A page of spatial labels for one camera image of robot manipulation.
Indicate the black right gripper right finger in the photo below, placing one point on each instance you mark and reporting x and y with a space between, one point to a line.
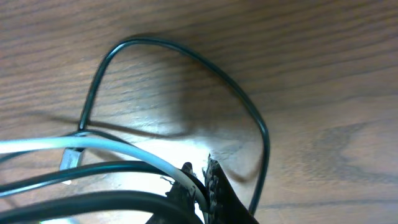
224 205

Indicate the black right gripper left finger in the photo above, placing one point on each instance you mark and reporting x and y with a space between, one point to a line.
179 194

